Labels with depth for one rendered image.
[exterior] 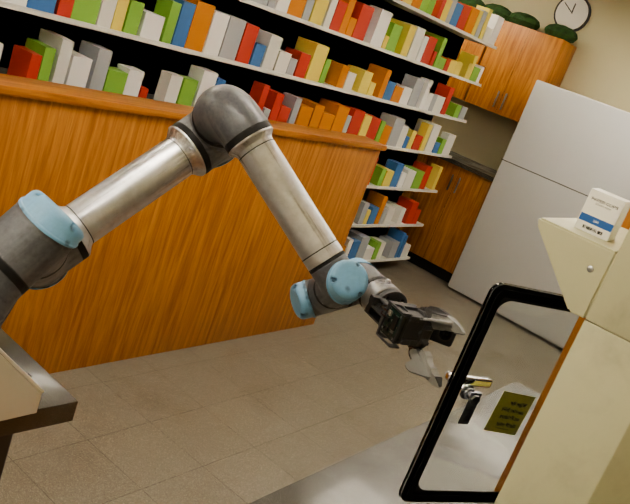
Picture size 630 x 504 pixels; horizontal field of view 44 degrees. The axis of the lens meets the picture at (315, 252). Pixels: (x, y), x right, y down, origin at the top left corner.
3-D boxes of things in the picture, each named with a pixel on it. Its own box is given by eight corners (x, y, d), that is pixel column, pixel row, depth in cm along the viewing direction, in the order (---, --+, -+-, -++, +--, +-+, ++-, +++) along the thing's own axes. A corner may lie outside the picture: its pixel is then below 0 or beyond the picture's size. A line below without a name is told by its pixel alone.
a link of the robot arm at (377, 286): (385, 314, 159) (400, 278, 157) (397, 325, 155) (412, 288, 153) (355, 309, 155) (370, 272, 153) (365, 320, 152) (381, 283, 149)
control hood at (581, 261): (639, 299, 133) (666, 246, 130) (583, 319, 106) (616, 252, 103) (576, 269, 138) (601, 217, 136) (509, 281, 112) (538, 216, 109)
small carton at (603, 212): (613, 239, 114) (632, 201, 113) (607, 241, 110) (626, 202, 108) (581, 225, 116) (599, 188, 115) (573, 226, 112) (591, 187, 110)
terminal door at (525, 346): (530, 503, 143) (628, 309, 132) (397, 501, 128) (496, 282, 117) (527, 500, 144) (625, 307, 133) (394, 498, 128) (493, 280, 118)
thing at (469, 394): (469, 425, 125) (483, 395, 123) (459, 425, 123) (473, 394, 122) (462, 418, 126) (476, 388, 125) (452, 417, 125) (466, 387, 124)
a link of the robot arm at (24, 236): (-30, 229, 122) (37, 172, 127) (-20, 248, 135) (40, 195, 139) (28, 283, 123) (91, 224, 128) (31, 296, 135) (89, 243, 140)
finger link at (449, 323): (442, 331, 132) (409, 328, 140) (469, 335, 135) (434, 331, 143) (445, 313, 133) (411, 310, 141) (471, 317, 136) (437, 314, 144)
